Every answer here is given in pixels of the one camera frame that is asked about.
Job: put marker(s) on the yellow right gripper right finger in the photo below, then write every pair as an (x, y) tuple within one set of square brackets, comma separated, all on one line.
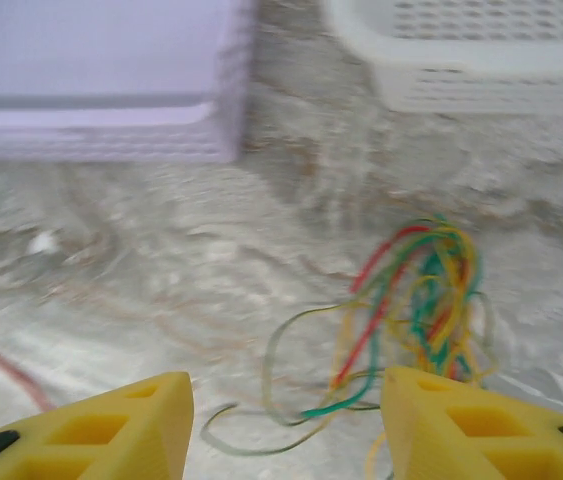
[(461, 450)]

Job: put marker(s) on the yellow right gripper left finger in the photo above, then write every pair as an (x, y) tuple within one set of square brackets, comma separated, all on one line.
[(111, 450)]

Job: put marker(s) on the white plastic basket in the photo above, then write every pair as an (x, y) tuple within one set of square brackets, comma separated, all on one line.
[(461, 60)]

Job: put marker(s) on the purple plastic basket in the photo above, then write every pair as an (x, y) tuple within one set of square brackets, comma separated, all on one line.
[(86, 50)]

